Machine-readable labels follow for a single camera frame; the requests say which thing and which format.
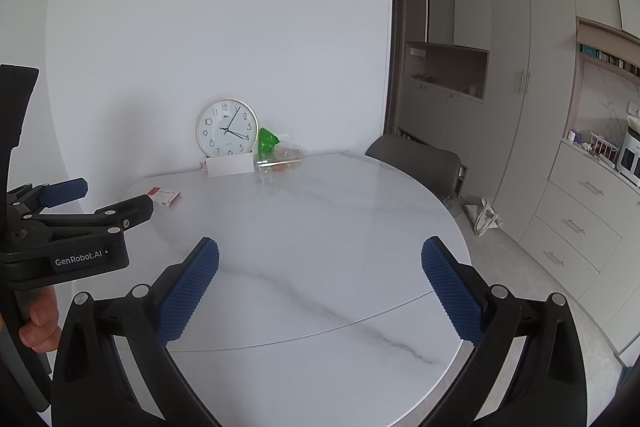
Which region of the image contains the person's left hand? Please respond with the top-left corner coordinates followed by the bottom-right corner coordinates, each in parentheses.
top-left (20, 286), bottom-right (61, 353)

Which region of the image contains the small pink white box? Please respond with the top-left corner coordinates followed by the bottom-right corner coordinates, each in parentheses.
top-left (146, 186), bottom-right (181, 207)

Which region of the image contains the white card envelope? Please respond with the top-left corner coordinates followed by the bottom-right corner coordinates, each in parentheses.
top-left (205, 154), bottom-right (255, 178)

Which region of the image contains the grey drawer cabinet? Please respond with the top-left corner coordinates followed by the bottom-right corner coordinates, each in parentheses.
top-left (520, 141), bottom-right (639, 353)

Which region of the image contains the green plastic bag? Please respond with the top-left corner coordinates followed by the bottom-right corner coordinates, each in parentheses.
top-left (258, 128), bottom-right (280, 156)

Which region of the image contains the white tote bag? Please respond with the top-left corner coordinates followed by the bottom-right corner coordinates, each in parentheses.
top-left (464, 198), bottom-right (502, 236)

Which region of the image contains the clear plastic food container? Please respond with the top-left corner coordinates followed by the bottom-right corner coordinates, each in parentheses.
top-left (255, 142), bottom-right (307, 173)

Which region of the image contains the white round table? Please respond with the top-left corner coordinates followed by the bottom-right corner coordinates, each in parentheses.
top-left (87, 154), bottom-right (469, 426)

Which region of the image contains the dish rack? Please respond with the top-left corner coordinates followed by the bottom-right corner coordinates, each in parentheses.
top-left (589, 132), bottom-right (620, 164)

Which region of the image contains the dark grey chair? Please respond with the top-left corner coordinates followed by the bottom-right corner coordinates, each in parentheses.
top-left (366, 133), bottom-right (462, 200)

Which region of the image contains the tall grey cupboard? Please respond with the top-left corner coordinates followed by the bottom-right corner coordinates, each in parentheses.
top-left (398, 0), bottom-right (639, 239)

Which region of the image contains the white round wall clock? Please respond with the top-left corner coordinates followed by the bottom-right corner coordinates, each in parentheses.
top-left (195, 98), bottom-right (259, 157)

